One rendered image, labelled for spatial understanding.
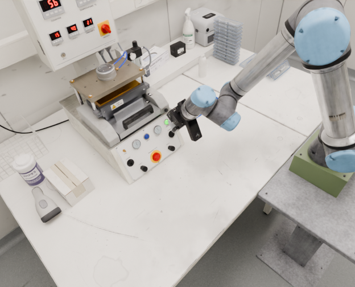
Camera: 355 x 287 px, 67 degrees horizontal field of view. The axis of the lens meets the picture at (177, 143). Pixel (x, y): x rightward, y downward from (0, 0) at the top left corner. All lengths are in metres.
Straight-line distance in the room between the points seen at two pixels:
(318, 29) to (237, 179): 0.70
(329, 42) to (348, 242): 0.73
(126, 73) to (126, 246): 0.70
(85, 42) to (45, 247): 0.84
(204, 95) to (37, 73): 1.00
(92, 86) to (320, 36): 0.83
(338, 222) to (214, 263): 0.87
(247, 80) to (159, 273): 0.74
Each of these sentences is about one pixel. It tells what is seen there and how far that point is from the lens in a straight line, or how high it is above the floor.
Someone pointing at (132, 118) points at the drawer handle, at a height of 1.01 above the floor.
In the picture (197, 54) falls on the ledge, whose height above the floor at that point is 0.79.
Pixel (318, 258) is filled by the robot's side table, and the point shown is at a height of 0.01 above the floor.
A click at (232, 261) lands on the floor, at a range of 1.85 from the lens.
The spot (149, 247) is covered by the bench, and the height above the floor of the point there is 0.75.
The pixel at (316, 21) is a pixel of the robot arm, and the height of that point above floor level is 1.45.
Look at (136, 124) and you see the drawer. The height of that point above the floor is 0.97.
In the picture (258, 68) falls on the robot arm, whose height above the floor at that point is 1.23.
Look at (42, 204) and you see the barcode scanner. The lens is 1.23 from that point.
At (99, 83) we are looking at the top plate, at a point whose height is 1.11.
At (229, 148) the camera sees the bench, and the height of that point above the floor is 0.75.
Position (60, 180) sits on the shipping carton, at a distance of 1.24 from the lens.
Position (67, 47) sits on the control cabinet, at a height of 1.22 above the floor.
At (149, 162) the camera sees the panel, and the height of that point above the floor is 0.79.
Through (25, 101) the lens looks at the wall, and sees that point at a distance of 1.67.
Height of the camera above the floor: 1.74
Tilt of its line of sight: 48 degrees down
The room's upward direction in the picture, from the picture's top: 6 degrees counter-clockwise
